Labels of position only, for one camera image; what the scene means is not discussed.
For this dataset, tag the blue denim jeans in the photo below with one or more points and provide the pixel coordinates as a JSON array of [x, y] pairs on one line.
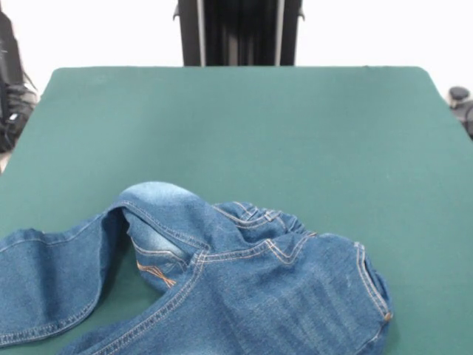
[[258, 296]]

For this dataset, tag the dark green table cloth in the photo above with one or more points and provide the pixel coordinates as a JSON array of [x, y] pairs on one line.
[[221, 129]]

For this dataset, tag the black round-topped device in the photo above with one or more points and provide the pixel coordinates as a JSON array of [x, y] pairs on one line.
[[460, 94]]

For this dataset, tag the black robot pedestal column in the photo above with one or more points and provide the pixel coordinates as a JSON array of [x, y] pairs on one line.
[[240, 33]]

